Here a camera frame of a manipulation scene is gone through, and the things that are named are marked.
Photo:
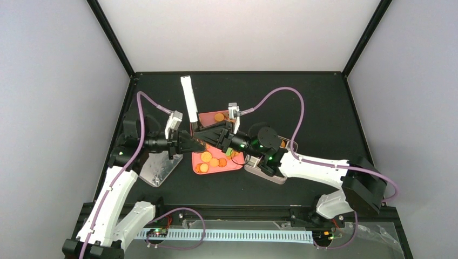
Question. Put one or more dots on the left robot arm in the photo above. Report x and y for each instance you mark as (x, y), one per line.
(103, 234)

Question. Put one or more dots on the left base circuit board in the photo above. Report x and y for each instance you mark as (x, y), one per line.
(157, 233)

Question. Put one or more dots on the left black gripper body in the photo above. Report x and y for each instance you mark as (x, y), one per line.
(172, 143)

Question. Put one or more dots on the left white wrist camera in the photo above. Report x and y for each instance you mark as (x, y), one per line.
(173, 123)

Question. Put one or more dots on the base circuit board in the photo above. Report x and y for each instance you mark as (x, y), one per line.
(157, 233)
(325, 235)

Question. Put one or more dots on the clear plastic tin lid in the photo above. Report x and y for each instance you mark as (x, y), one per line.
(158, 167)

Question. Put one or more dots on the right base circuit board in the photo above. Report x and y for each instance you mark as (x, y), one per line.
(325, 235)

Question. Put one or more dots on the pink cookie tray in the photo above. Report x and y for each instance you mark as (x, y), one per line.
(221, 161)

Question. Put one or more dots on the white divided cookie tin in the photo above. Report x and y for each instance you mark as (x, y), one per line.
(267, 165)

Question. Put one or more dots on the large round sandwich cookie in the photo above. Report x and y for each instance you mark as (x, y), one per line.
(206, 157)

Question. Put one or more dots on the round orange cracker cookie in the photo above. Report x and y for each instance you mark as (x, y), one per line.
(218, 117)

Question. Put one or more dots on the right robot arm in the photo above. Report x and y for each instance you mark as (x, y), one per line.
(358, 185)

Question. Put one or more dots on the white slotted cable duct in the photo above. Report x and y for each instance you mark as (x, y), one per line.
(233, 235)

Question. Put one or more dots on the metal serving tongs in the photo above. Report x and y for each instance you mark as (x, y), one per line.
(191, 104)

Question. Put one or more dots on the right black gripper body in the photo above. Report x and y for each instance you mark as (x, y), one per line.
(223, 140)

